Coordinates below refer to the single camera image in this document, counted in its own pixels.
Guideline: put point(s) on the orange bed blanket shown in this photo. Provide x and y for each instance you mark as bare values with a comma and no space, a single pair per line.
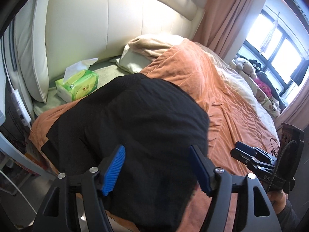
231,119

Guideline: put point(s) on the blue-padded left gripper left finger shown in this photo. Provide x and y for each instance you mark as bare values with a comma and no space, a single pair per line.
58,211

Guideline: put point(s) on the cream pillow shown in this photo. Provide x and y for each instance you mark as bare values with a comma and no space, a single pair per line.
136,57

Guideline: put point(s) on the green tissue box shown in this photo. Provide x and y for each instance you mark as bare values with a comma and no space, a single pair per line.
78,82

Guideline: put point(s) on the pink left curtain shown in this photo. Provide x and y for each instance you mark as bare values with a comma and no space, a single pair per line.
221,24

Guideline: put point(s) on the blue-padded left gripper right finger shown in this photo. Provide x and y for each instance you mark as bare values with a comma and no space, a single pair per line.
254,211

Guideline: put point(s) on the dark hanging garment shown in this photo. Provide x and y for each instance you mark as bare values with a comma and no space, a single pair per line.
299,73

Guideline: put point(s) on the cream bed sheet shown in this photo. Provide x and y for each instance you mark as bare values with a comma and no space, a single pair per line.
229,75

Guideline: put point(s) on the cream padded headboard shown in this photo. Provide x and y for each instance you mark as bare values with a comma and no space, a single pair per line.
50,35

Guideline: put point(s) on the person's right hand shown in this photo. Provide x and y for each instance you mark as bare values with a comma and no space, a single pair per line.
278,200

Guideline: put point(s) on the black framed window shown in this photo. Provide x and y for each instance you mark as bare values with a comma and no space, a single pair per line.
271,47

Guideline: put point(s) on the black shorts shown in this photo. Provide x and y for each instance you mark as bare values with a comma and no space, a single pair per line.
156,122

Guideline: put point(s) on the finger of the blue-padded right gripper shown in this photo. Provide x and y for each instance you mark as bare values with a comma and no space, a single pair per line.
245,148
248,157

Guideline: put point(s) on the white plush toy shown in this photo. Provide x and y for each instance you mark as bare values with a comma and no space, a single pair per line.
242,65

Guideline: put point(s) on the pink cloth on sill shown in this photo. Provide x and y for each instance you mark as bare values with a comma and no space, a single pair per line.
264,87

